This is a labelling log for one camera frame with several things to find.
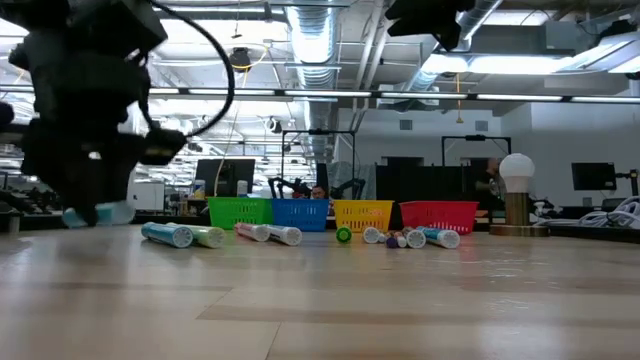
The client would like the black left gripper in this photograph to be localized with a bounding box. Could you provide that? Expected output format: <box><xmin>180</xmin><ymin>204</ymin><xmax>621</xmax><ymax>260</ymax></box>
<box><xmin>19</xmin><ymin>49</ymin><xmax>151</xmax><ymax>226</ymax></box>

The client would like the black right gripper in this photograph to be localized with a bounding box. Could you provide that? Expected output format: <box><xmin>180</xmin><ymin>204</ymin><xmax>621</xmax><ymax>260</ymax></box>
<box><xmin>384</xmin><ymin>0</ymin><xmax>475</xmax><ymax>50</ymax></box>

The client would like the blue highlighter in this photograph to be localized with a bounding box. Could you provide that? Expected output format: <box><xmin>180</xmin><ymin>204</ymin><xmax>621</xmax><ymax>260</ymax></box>
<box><xmin>62</xmin><ymin>199</ymin><xmax>137</xmax><ymax>229</ymax></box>
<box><xmin>140</xmin><ymin>221</ymin><xmax>195</xmax><ymax>250</ymax></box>

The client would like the light green highlighter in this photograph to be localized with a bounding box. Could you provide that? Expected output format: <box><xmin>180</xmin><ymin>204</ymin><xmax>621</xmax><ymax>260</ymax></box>
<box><xmin>167</xmin><ymin>222</ymin><xmax>227</xmax><ymax>250</ymax></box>

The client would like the white cabinet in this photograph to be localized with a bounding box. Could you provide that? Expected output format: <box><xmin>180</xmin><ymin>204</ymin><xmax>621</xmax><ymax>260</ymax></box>
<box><xmin>127</xmin><ymin>180</ymin><xmax>167</xmax><ymax>213</ymax></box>

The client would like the ceiling light strip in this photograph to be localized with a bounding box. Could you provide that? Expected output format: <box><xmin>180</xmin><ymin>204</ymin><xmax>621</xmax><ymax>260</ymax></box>
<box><xmin>0</xmin><ymin>85</ymin><xmax>640</xmax><ymax>104</ymax></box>

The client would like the black computer monitor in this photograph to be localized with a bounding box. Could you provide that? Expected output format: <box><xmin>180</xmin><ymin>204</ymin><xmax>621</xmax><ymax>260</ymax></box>
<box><xmin>194</xmin><ymin>158</ymin><xmax>257</xmax><ymax>198</ymax></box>
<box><xmin>571</xmin><ymin>162</ymin><xmax>618</xmax><ymax>192</ymax></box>

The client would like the black partition screen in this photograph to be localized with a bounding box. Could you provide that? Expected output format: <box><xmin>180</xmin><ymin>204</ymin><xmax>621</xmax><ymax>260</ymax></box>
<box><xmin>375</xmin><ymin>156</ymin><xmax>501</xmax><ymax>202</ymax></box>

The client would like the green plastic basket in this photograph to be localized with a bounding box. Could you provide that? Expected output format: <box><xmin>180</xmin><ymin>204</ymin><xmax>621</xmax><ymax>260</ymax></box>
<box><xmin>207</xmin><ymin>196</ymin><xmax>275</xmax><ymax>231</ymax></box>

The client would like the white bulb brass lamp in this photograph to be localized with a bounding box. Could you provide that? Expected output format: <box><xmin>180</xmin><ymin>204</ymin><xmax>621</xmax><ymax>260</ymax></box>
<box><xmin>488</xmin><ymin>152</ymin><xmax>550</xmax><ymax>238</ymax></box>

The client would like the black ceiling device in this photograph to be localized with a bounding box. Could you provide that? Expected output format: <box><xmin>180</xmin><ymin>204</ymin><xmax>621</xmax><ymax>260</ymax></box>
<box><xmin>228</xmin><ymin>46</ymin><xmax>253</xmax><ymax>74</ymax></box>

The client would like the red plastic basket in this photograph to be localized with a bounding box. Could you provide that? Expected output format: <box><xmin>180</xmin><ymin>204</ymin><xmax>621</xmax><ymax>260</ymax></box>
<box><xmin>398</xmin><ymin>200</ymin><xmax>480</xmax><ymax>236</ymax></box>

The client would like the yellow plastic basket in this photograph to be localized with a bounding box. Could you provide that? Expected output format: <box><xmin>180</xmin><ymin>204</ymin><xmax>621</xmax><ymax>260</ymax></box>
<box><xmin>332</xmin><ymin>199</ymin><xmax>396</xmax><ymax>234</ymax></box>

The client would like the dark blue cap whiteboard marker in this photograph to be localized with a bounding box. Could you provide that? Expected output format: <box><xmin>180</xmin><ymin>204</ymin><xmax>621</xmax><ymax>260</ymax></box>
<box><xmin>261</xmin><ymin>223</ymin><xmax>304</xmax><ymax>247</ymax></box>

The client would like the blue plastic basket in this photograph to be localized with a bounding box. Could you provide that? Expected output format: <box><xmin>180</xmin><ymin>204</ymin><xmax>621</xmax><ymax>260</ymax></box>
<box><xmin>271</xmin><ymin>198</ymin><xmax>331</xmax><ymax>233</ymax></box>

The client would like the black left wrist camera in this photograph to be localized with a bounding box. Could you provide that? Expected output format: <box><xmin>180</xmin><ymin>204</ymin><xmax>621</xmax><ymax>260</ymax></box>
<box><xmin>138</xmin><ymin>127</ymin><xmax>189</xmax><ymax>167</ymax></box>

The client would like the black robot station frame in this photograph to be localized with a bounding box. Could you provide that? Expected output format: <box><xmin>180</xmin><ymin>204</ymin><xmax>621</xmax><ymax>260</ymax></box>
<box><xmin>440</xmin><ymin>134</ymin><xmax>513</xmax><ymax>169</ymax></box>
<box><xmin>280</xmin><ymin>128</ymin><xmax>358</xmax><ymax>200</ymax></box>

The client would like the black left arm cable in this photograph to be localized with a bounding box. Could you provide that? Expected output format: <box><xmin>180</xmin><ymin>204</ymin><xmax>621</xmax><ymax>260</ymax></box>
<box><xmin>144</xmin><ymin>0</ymin><xmax>236</xmax><ymax>139</ymax></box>

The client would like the white cable bundle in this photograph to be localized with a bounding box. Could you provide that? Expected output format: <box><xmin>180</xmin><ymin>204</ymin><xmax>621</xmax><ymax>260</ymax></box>
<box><xmin>532</xmin><ymin>195</ymin><xmax>640</xmax><ymax>229</ymax></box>

